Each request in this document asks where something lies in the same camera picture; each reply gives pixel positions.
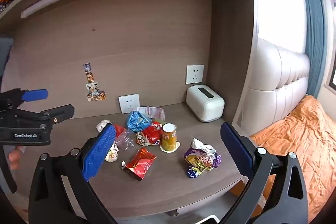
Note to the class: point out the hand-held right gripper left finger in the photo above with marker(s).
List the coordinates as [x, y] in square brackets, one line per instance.
[99, 151]

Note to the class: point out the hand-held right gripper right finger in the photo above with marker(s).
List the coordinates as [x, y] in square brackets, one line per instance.
[236, 150]

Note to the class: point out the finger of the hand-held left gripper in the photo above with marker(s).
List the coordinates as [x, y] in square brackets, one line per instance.
[61, 111]
[35, 95]

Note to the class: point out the white cartoon print wrapper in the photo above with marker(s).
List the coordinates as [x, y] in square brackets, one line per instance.
[113, 154]

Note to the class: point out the clear plastic wrapper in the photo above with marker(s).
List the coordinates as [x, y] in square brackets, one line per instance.
[126, 138]

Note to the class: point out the purple snack bag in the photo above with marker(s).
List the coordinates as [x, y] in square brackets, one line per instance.
[200, 161]

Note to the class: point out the red foil packet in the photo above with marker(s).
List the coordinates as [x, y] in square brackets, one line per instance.
[140, 163]

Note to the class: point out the blue wrapper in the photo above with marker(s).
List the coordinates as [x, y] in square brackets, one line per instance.
[137, 121]

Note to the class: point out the red snack bag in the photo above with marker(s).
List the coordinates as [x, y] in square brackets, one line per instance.
[151, 133]

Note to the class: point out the pink white wrapper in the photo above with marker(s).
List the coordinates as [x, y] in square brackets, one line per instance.
[155, 112]

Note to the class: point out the yellow fruit cup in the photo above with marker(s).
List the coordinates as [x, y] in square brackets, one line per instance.
[168, 138]

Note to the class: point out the person's left hand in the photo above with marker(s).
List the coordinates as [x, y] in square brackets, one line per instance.
[15, 159]

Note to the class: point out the cartoon sticker cluster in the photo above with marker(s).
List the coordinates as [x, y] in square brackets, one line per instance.
[95, 92]

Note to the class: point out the cartoon sticker strip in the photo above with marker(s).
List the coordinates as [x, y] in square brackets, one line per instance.
[88, 73]

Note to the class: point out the grey panel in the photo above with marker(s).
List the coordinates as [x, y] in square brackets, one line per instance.
[5, 56]

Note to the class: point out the white box appliance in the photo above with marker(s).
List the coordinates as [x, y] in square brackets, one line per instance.
[204, 106]

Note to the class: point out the orange bed sheet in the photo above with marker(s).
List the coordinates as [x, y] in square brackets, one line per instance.
[302, 140]

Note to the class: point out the white padded headboard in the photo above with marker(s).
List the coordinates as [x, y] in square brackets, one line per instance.
[278, 82]

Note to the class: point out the blue curtain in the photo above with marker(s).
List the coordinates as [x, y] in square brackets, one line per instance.
[315, 29]

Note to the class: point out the white wall socket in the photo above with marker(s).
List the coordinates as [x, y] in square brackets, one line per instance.
[194, 74]
[129, 103]

